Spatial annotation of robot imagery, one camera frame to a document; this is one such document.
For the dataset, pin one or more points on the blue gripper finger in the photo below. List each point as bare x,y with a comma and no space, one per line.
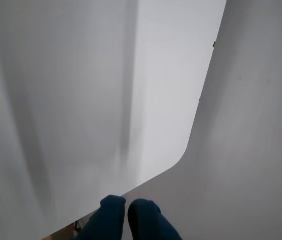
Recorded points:
147,222
108,220

